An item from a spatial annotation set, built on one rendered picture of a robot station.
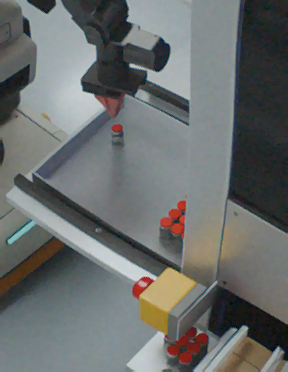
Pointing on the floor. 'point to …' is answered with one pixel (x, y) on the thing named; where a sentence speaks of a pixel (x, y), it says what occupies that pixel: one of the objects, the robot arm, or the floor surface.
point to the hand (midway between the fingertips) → (114, 111)
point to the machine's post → (211, 133)
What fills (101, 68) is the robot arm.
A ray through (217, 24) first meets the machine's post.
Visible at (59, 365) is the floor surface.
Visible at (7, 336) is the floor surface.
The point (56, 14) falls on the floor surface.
